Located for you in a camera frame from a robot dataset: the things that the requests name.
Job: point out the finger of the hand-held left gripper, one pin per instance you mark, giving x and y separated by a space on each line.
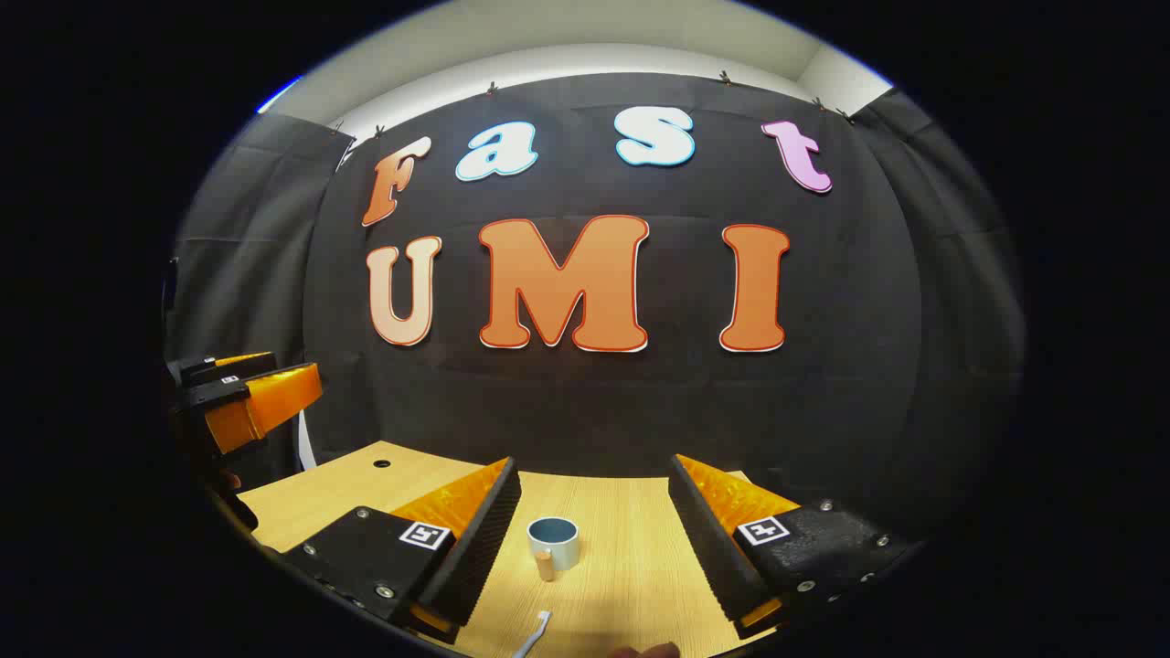
238 364
274 397

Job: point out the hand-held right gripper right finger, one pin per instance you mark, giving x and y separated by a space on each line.
708 548

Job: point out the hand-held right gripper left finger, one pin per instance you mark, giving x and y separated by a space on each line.
475 557

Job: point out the white toothbrush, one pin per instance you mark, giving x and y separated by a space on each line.
533 635

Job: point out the light wooden desktop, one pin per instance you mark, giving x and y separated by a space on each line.
622 530

